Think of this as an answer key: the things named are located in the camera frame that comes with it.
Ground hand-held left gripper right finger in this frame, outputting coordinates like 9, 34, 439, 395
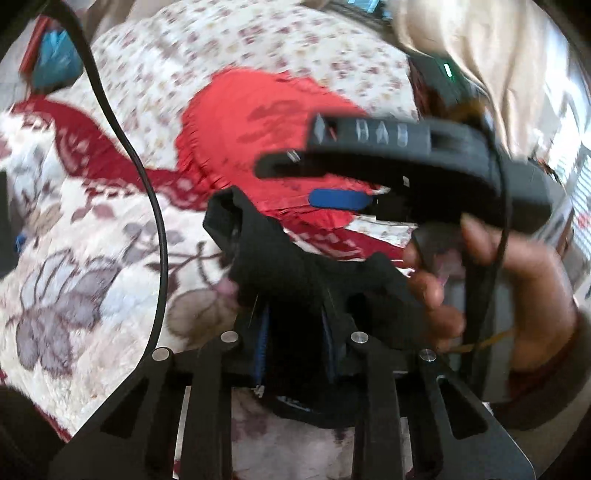
321, 309, 539, 480

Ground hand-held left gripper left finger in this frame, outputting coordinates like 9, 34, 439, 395
48, 302, 273, 480

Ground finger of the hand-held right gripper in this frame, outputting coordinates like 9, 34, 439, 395
309, 188, 385, 219
255, 113, 432, 181

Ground black pants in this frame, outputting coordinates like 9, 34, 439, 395
203, 186, 439, 430

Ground person's right forearm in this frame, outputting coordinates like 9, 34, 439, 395
489, 309, 591, 432

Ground person's right hand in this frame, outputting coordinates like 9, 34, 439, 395
404, 217, 578, 370

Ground red heart-shaped ruffled pillow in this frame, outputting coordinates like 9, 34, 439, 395
175, 67, 398, 232

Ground beige cloth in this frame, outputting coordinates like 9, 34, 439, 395
392, 0, 578, 162

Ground floral print bedsheet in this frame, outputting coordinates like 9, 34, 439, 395
46, 0, 421, 171

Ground red and cream plush blanket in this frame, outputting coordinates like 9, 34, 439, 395
0, 99, 416, 480

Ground black smartphone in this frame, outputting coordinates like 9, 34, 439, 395
0, 171, 17, 278

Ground blue gift bag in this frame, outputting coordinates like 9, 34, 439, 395
32, 30, 84, 90

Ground red hanging cloth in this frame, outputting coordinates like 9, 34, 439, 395
18, 16, 51, 75

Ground thin black cable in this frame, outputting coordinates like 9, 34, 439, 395
462, 111, 513, 398

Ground thick black cable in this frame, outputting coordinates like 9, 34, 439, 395
48, 0, 169, 349

